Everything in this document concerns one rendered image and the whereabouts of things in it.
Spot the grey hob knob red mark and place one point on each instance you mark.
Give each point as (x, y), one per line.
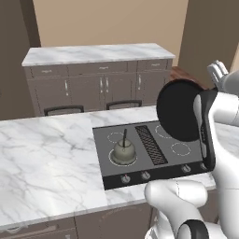
(125, 179)

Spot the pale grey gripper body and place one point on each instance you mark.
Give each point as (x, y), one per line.
(217, 76)

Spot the grey cupboard run marble top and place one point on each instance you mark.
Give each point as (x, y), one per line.
(93, 81)

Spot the grey island drawer front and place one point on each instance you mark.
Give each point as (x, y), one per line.
(37, 228)

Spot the black chair back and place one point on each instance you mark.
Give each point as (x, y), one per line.
(124, 103)
(63, 108)

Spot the grey island cupboard door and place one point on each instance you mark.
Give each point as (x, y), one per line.
(112, 222)

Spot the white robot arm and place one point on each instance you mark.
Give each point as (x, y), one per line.
(228, 146)

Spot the black round pan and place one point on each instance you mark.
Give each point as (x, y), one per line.
(177, 112)

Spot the grey black hob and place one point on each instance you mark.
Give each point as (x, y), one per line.
(107, 169)

